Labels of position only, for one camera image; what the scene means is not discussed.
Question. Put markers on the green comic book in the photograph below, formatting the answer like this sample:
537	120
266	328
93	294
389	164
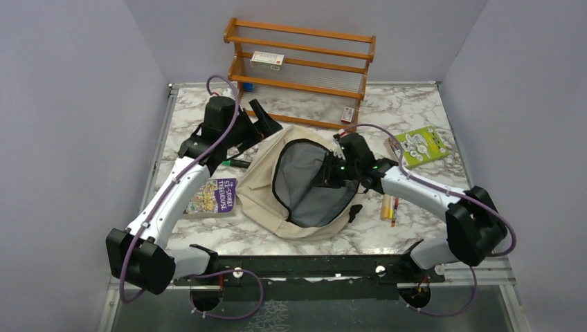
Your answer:
420	146

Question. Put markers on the orange wooden shelf rack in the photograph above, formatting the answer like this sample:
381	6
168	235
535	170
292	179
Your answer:
333	65

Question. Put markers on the small blue item on shelf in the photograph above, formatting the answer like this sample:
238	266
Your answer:
248	87

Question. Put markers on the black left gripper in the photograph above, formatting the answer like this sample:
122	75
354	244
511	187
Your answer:
266	124

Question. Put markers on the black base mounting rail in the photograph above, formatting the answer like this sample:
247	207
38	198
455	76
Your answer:
308	277

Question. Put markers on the small red white card box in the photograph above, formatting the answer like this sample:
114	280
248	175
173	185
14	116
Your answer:
348	115

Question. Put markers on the cream canvas student bag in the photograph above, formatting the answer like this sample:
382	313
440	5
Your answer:
277	191

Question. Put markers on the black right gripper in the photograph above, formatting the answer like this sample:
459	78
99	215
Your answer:
329	178

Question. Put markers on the purple treehouse book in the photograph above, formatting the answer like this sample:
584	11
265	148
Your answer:
217	198

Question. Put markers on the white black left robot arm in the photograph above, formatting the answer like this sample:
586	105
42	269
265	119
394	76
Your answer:
139	254

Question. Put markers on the white red box on shelf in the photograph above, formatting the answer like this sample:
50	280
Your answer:
265	60

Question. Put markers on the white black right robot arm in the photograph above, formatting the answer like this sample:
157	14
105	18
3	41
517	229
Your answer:
473	226

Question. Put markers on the green black highlighter marker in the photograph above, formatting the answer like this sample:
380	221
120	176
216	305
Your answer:
236	163

